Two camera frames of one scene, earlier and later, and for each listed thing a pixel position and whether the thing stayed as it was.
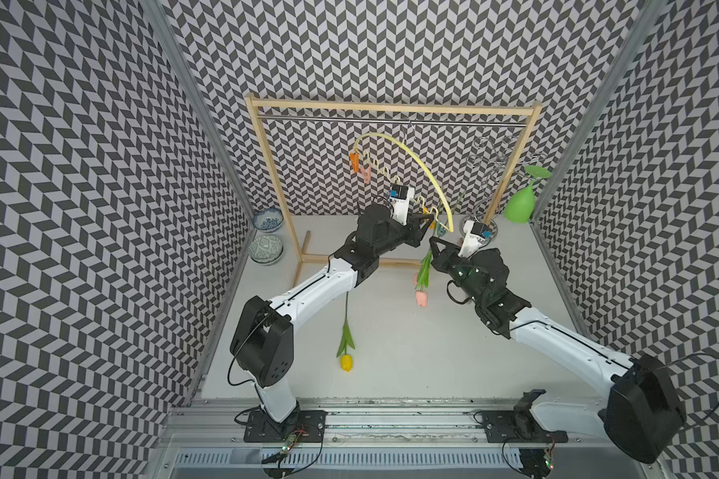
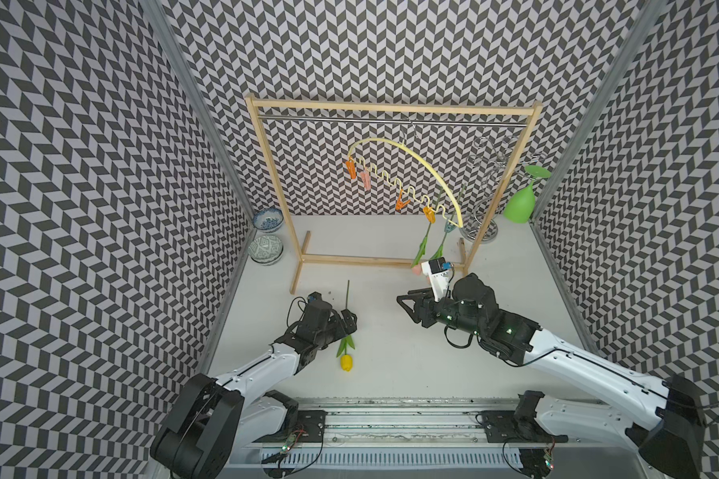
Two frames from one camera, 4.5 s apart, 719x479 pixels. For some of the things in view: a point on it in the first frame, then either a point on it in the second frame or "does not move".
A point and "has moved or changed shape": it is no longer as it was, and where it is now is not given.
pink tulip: [421, 296] has moved or changed shape
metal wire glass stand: [494, 156] does not move
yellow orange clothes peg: [432, 224] does not move
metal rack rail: [390, 121] does not move
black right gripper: [441, 258] -> [419, 306]
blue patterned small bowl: [268, 220] does not move
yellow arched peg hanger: [397, 179] has moved or changed shape
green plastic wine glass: [520, 206] does not move
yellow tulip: [347, 361] does not move
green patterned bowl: [266, 249] does not move
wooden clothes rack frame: [495, 205] does not move
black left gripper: [414, 233] -> [351, 325]
